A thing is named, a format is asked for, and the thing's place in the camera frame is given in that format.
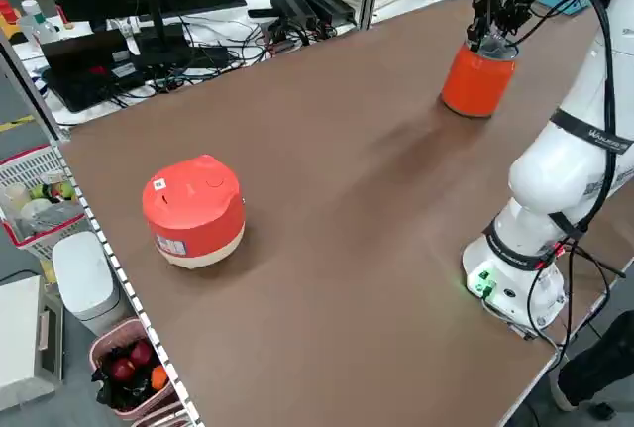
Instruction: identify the red trash bin grey lid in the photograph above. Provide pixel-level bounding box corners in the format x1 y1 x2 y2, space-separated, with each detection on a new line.
440 34 520 119

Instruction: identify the white plastic waste bin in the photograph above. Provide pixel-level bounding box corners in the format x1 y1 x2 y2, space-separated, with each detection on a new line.
51 230 121 337

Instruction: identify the black power adapter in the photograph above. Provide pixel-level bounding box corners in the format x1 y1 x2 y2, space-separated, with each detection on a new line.
269 0 319 27
300 0 357 25

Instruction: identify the red and cream rice cooker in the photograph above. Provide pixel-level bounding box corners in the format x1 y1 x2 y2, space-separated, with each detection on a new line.
141 153 248 270

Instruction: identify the person's leg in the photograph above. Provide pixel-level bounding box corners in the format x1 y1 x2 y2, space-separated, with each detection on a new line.
558 311 634 408

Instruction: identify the person's shoe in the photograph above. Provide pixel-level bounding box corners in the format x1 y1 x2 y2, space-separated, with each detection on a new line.
555 372 618 421

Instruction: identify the clear plastic bottle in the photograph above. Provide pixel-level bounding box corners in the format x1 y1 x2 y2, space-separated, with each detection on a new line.
19 0 59 45

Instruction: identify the white basket pink rim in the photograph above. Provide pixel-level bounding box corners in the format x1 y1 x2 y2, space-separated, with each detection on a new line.
0 143 89 263

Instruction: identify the pink basket with fruit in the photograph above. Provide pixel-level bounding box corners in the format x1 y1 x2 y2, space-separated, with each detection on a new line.
88 316 175 422

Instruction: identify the white cabinet box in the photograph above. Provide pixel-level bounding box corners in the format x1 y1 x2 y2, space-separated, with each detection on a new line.
0 275 65 404

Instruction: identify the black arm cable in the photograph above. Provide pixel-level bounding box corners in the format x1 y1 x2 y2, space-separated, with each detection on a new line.
504 0 629 352

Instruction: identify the tangle of black cables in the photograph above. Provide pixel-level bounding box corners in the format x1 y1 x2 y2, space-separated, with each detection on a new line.
106 10 338 96

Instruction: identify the aluminium table edge rail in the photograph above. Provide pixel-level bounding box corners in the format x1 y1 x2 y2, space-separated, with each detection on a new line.
0 33 204 427

